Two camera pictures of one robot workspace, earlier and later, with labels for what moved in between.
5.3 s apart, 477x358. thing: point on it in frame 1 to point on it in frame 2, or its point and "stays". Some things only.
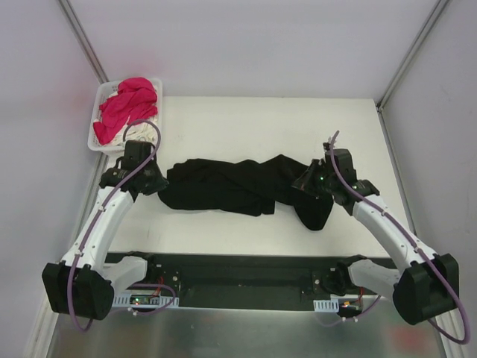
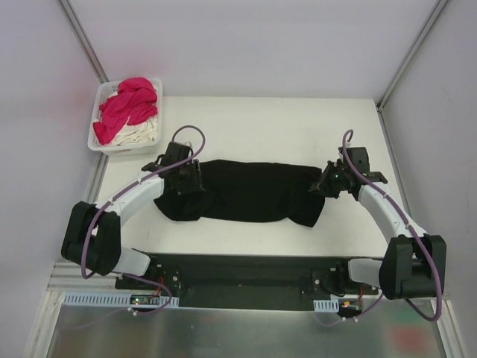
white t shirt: (143, 130) stays
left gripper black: (155, 181) to (191, 177)
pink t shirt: (135, 101) stays
